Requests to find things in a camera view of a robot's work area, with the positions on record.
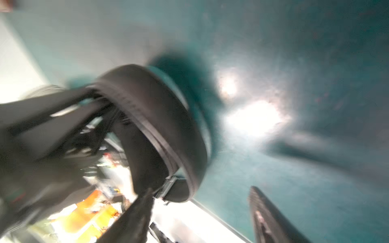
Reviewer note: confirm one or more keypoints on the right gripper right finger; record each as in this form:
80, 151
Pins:
270, 225

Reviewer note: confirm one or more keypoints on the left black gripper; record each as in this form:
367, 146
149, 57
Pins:
45, 143

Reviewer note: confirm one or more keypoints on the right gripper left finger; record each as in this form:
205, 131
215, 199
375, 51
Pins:
133, 224

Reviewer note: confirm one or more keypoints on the dark green table mat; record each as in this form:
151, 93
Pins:
295, 95

